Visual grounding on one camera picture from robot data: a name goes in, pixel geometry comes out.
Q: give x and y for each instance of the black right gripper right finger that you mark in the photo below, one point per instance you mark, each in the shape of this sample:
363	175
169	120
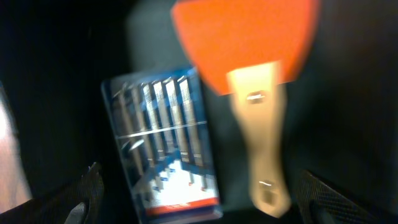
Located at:
320	202

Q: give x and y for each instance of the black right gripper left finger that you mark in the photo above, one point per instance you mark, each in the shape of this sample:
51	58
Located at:
76	202

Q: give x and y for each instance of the dark green storage box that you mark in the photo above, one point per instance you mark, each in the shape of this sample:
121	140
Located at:
340	123

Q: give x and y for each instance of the blue precision screwdriver set case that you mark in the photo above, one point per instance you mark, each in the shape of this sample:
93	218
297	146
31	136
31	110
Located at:
160	129

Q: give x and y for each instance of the orange scraper with wooden handle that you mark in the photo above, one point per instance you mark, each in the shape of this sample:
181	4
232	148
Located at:
249	50

